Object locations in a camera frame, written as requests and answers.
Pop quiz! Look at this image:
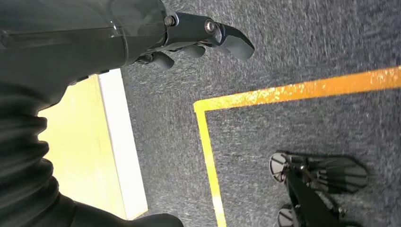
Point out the yellow floor tape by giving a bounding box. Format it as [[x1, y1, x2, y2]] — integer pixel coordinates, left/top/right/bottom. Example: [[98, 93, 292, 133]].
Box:
[[193, 66, 401, 227]]

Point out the robot left arm ribbed sleeve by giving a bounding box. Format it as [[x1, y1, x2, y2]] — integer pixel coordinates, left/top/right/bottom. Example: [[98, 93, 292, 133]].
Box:
[[0, 114, 184, 227]]

